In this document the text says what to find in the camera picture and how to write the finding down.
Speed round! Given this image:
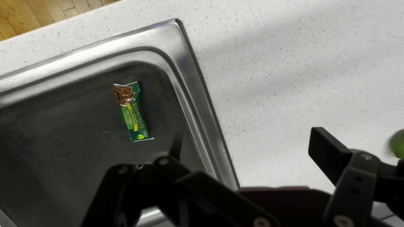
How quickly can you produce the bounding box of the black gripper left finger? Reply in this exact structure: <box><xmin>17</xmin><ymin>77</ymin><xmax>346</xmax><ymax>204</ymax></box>
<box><xmin>82</xmin><ymin>154</ymin><xmax>281</xmax><ymax>227</ymax></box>

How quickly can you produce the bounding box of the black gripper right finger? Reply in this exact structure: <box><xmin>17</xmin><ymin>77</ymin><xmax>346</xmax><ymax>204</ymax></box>
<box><xmin>306</xmin><ymin>126</ymin><xmax>404</xmax><ymax>227</ymax></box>

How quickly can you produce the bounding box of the green granola bar packet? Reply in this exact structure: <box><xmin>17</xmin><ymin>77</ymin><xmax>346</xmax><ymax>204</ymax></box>
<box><xmin>112</xmin><ymin>81</ymin><xmax>155</xmax><ymax>144</ymax></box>

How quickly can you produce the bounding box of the stainless steel double sink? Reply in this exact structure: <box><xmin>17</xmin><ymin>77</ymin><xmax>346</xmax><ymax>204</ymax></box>
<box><xmin>0</xmin><ymin>18</ymin><xmax>241</xmax><ymax>227</ymax></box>

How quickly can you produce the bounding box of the green lime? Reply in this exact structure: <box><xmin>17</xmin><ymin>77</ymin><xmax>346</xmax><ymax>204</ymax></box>
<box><xmin>389</xmin><ymin>129</ymin><xmax>404</xmax><ymax>160</ymax></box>

